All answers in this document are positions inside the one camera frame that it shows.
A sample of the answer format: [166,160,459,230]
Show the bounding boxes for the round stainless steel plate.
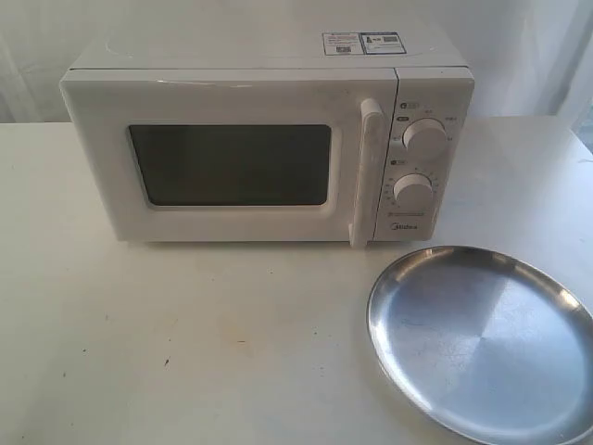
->
[366,246,592,444]

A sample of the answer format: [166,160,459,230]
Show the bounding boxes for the white microwave oven body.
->
[67,31,474,247]

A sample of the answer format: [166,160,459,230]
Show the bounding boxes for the upper white control knob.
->
[402,118,448,154]

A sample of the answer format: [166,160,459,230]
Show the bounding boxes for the white control knob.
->
[402,118,448,154]
[393,173,434,211]

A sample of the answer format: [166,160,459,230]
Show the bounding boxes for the lower white control knob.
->
[393,173,434,211]

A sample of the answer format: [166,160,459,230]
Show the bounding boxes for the blue white label sticker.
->
[322,32,407,56]

